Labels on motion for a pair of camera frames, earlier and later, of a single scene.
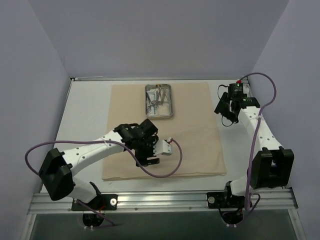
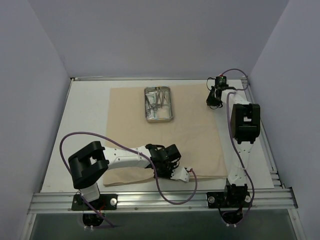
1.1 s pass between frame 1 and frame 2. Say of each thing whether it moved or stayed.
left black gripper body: moved
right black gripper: moved
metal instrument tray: stayed
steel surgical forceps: stayed
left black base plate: stayed
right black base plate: stayed
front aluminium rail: stayed
